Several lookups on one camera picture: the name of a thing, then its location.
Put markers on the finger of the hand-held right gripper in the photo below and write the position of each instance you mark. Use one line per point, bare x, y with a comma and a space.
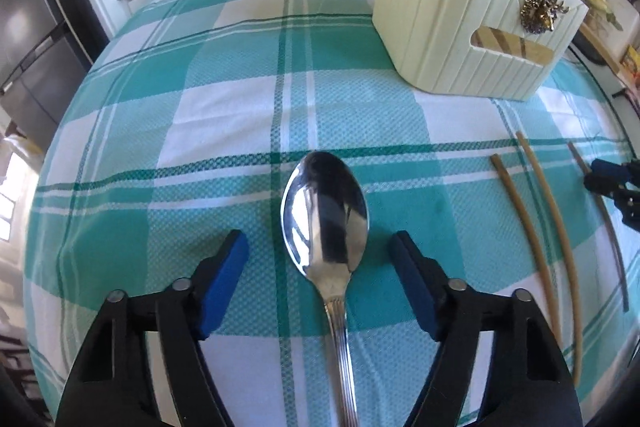
607, 189
612, 169

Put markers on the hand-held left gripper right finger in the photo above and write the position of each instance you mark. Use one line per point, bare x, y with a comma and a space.
415, 287

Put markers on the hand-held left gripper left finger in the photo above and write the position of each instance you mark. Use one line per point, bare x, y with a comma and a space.
225, 287

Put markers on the wooden chopstick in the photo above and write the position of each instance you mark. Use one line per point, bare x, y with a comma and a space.
520, 217
550, 207
610, 237

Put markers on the silver metal spoon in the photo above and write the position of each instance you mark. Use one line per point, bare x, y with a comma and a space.
325, 217

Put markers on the cream ribbed utensil holder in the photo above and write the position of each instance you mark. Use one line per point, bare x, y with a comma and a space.
440, 7

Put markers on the black elongated object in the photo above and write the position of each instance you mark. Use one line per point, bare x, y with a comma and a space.
587, 49

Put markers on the teal checked tablecloth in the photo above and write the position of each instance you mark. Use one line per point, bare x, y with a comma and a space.
200, 107

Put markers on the grey steel refrigerator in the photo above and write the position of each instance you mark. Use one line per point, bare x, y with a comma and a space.
35, 32

